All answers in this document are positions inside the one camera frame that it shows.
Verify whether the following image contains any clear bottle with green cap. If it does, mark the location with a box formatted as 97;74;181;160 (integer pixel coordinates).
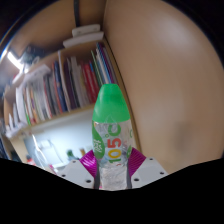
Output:
91;83;134;191

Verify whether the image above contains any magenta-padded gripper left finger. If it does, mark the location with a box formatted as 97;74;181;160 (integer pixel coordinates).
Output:
57;149;101;190

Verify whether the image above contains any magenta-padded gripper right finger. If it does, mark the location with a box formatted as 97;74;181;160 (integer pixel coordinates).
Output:
126;147;169;190

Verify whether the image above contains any wooden shelf unit with books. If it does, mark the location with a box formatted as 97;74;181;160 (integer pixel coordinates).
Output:
1;23;141;158

